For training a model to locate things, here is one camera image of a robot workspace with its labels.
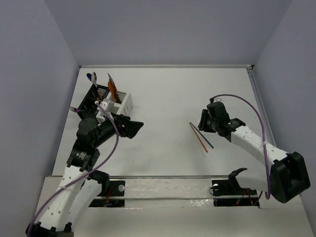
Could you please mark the white chopstick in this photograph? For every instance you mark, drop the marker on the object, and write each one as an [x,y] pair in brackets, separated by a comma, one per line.
[199,147]

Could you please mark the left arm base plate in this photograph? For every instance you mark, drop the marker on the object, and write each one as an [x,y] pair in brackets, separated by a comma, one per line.
[113,197]

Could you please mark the purple long spoon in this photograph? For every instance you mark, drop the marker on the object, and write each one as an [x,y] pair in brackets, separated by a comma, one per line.
[89,76]

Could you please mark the black-handled steel knife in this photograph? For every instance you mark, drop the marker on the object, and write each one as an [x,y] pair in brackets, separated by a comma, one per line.
[111,81]

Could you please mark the blue chopstick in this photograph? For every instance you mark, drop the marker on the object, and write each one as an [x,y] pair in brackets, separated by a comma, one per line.
[200,135]

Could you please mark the orange chopstick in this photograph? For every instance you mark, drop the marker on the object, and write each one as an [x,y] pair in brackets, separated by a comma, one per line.
[203,147]

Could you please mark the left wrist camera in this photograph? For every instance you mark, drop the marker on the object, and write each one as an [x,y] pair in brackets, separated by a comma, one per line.
[107,106]

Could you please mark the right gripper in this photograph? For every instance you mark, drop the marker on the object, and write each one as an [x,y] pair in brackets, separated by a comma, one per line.
[202,123]

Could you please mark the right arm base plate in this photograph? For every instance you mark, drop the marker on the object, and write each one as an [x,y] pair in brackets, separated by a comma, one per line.
[227,195]

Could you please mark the white table edge rail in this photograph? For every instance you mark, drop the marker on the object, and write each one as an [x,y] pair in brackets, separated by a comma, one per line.
[245,66]

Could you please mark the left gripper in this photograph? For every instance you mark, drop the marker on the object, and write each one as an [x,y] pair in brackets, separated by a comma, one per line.
[123,124]

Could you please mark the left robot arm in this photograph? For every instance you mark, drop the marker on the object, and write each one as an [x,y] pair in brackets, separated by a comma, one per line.
[82,181]

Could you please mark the iridescent rainbow fork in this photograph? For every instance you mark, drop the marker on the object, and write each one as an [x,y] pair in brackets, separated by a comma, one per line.
[75,110]

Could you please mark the orange-handled knife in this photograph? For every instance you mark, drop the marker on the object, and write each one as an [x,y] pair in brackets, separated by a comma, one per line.
[113,92]

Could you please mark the pink-handled silver spoon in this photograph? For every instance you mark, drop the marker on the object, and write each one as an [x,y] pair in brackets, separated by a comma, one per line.
[94,81]

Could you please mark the black cutlery holder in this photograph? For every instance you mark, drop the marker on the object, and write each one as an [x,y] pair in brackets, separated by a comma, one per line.
[87,107]

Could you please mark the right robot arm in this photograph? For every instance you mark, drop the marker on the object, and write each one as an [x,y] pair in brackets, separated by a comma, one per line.
[286,173]

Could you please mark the white cutlery holder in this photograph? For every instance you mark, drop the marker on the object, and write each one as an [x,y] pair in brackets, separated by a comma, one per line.
[125,106]

